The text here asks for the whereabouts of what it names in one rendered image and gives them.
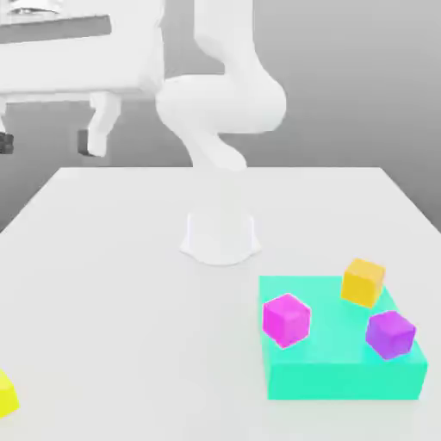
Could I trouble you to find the small yellow cube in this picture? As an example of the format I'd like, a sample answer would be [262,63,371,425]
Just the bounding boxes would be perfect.
[0,367,21,420]

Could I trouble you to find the large turquoise box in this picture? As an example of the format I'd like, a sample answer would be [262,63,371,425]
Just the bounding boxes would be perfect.
[258,274,429,401]

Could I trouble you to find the small purple cube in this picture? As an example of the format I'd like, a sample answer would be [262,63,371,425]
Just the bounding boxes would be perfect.
[364,309,418,362]

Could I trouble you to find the small magenta cube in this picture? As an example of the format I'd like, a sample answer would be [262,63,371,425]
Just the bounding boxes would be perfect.
[262,292,312,350]

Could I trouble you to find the small orange cube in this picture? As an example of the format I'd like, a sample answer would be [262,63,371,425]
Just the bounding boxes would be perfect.
[339,257,387,310]

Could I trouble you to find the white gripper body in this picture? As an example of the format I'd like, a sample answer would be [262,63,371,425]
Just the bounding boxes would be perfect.
[0,0,166,105]

